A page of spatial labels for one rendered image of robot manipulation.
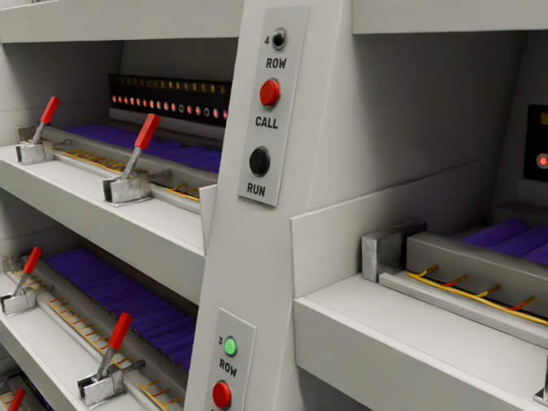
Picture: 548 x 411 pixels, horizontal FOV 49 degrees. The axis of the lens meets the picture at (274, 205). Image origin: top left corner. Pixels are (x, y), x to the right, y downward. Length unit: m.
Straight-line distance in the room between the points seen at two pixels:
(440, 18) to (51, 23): 0.54
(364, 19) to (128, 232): 0.29
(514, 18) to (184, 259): 0.28
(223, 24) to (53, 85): 0.58
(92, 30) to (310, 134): 0.37
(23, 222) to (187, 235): 0.57
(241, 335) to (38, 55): 0.69
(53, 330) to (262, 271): 0.46
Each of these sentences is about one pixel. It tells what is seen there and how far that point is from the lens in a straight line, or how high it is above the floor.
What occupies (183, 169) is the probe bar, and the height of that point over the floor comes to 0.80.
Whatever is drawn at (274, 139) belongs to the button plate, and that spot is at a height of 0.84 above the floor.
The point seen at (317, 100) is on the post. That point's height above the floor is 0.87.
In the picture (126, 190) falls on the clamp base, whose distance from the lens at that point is 0.58.
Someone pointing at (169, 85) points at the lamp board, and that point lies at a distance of 0.83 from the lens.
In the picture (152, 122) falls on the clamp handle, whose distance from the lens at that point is 0.59.
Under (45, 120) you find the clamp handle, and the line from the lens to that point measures 0.83.
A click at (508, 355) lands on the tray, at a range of 0.32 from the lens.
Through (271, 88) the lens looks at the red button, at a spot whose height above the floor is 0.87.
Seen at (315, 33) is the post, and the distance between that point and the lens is 0.37.
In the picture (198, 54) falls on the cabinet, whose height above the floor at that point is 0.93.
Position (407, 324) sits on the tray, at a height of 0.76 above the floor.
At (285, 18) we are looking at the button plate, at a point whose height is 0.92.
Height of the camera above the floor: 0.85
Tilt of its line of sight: 7 degrees down
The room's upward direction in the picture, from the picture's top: 9 degrees clockwise
